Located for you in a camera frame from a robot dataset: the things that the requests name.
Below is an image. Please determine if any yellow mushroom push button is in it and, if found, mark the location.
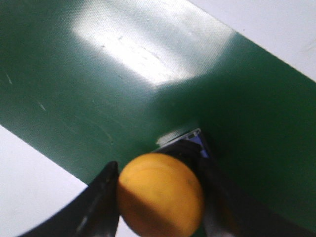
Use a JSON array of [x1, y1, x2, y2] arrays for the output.
[[117, 151, 205, 237]]

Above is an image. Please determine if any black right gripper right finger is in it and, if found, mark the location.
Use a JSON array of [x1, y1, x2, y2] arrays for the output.
[[197, 158, 296, 237]]

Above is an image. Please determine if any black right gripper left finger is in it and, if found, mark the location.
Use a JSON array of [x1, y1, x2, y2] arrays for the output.
[[21, 161, 119, 237]]

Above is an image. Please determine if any green conveyor belt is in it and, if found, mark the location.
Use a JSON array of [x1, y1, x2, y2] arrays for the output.
[[0, 0, 316, 233]]

